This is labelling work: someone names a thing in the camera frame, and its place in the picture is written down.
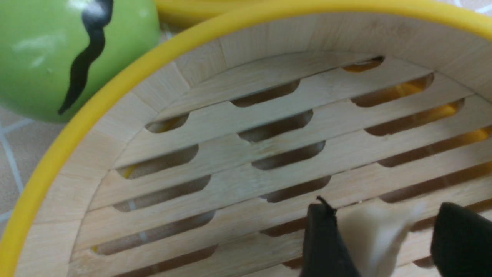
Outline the white dumpling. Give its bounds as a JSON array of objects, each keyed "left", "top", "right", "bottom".
[{"left": 337, "top": 199, "right": 426, "bottom": 277}]

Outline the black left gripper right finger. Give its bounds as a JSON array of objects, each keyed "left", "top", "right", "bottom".
[{"left": 430, "top": 203, "right": 492, "bottom": 277}]

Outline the green toy watermelon ball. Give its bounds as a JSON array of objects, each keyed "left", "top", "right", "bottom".
[{"left": 0, "top": 0, "right": 160, "bottom": 123}]

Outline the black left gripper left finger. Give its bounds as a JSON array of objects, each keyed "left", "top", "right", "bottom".
[{"left": 300, "top": 196, "right": 360, "bottom": 277}]

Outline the bamboo steamer tray yellow rim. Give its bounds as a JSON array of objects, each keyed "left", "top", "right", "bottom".
[{"left": 1, "top": 0, "right": 491, "bottom": 277}]

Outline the peach checkered tablecloth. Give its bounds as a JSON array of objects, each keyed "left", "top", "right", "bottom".
[{"left": 0, "top": 108, "right": 64, "bottom": 234}]

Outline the woven bamboo steamer lid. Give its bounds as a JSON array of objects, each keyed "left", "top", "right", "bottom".
[{"left": 154, "top": 0, "right": 269, "bottom": 27}]

